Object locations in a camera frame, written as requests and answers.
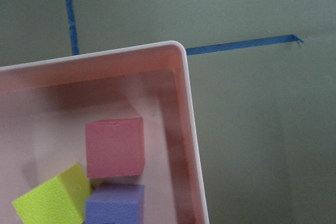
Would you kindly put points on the pink foam block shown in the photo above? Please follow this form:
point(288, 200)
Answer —
point(115, 148)

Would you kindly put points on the purple foam block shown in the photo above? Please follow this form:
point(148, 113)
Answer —
point(115, 203)

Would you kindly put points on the yellow foam block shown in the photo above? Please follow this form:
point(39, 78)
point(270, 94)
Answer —
point(60, 199)

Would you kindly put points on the short blue tape piece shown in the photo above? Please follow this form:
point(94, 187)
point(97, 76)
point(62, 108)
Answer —
point(243, 44)

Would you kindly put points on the blue tape line centre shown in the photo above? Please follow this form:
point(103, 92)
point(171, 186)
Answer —
point(72, 27)

